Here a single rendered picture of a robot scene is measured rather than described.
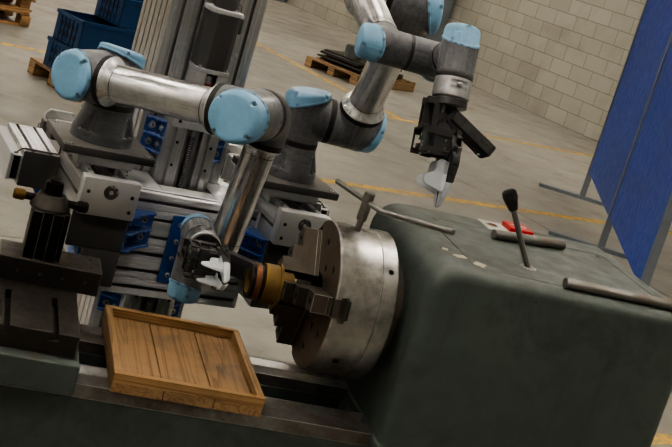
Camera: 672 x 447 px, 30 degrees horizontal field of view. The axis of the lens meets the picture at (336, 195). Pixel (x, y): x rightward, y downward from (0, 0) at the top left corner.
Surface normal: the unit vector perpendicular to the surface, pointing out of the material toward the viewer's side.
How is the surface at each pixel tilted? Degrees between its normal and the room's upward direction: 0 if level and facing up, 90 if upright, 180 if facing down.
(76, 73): 91
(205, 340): 0
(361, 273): 52
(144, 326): 0
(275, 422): 90
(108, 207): 90
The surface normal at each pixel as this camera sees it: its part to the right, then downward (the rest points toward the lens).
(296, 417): 0.28, -0.94
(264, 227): -0.89, -0.16
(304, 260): 0.35, -0.38
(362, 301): 0.29, -0.03
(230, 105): -0.26, 0.13
